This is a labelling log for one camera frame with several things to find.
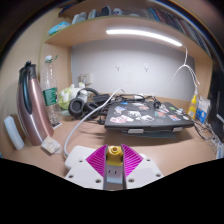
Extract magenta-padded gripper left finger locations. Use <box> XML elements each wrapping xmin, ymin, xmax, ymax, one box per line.
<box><xmin>64</xmin><ymin>144</ymin><xmax>109</xmax><ymax>192</ymax></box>

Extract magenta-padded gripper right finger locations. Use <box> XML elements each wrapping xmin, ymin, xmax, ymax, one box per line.
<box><xmin>121</xmin><ymin>143</ymin><xmax>164</xmax><ymax>191</ymax></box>

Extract yellow charger block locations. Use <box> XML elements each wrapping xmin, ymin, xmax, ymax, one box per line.
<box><xmin>105</xmin><ymin>145</ymin><xmax>125</xmax><ymax>178</ymax></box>

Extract white power strip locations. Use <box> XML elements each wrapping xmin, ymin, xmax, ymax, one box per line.
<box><xmin>64</xmin><ymin>145</ymin><xmax>148</xmax><ymax>185</ymax></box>

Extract grey laptop stand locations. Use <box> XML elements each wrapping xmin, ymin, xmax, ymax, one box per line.
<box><xmin>121</xmin><ymin>126</ymin><xmax>184</xmax><ymax>138</ymax></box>

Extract sticker-covered black laptop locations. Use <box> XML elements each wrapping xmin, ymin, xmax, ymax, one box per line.
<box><xmin>104</xmin><ymin>100</ymin><xmax>195</xmax><ymax>132</ymax></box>

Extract black headphones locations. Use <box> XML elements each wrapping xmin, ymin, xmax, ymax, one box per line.
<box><xmin>68</xmin><ymin>87</ymin><xmax>101</xmax><ymax>118</ymax></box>

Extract green and white plush toy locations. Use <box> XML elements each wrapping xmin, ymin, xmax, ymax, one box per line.
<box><xmin>58</xmin><ymin>82</ymin><xmax>88</xmax><ymax>111</ymax></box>

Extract pink metal thermos flask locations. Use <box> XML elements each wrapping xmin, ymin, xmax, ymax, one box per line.
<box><xmin>16</xmin><ymin>60</ymin><xmax>55</xmax><ymax>146</ymax></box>

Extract yellow squeeze bottle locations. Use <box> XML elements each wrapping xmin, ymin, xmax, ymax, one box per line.
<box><xmin>187</xmin><ymin>94</ymin><xmax>198</xmax><ymax>120</ymax></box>

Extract white cylinder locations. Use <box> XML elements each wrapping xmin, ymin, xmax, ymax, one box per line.
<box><xmin>3</xmin><ymin>115</ymin><xmax>26</xmax><ymax>151</ymax></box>

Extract blue and white packet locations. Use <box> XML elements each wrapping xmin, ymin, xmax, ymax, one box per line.
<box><xmin>195</xmin><ymin>96</ymin><xmax>211</xmax><ymax>124</ymax></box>

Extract clear plastic water bottle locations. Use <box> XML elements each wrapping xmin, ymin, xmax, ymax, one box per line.
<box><xmin>39</xmin><ymin>54</ymin><xmax>63</xmax><ymax>129</ymax></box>

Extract clear pump bottle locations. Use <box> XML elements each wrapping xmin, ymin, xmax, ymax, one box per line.
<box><xmin>192</xmin><ymin>86</ymin><xmax>201</xmax><ymax>101</ymax></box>

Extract black monitor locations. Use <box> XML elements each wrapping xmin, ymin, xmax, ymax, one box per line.
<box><xmin>207</xmin><ymin>66</ymin><xmax>224</xmax><ymax>141</ymax></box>

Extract white LED light bar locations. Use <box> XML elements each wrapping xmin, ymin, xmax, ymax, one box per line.
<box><xmin>105</xmin><ymin>28</ymin><xmax>184</xmax><ymax>48</ymax></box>

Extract wooden shelf unit with books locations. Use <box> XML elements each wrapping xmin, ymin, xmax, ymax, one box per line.
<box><xmin>44</xmin><ymin>0</ymin><xmax>214</xmax><ymax>61</ymax></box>

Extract thick white power cable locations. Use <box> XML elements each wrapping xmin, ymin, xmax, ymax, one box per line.
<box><xmin>63</xmin><ymin>87</ymin><xmax>125</xmax><ymax>158</ymax></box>

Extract bundle of desk cables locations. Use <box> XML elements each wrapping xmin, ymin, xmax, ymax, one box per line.
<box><xmin>193</xmin><ymin>119</ymin><xmax>224</xmax><ymax>158</ymax></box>

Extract tangled black cable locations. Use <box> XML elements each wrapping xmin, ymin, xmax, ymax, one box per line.
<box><xmin>93</xmin><ymin>94</ymin><xmax>164</xmax><ymax>109</ymax></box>

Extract white wall socket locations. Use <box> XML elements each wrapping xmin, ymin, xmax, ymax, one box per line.
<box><xmin>79</xmin><ymin>72</ymin><xmax>94</xmax><ymax>86</ymax></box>

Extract thin white hanging cable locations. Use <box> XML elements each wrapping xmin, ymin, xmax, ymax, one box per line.
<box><xmin>163</xmin><ymin>46</ymin><xmax>201</xmax><ymax>98</ymax></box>

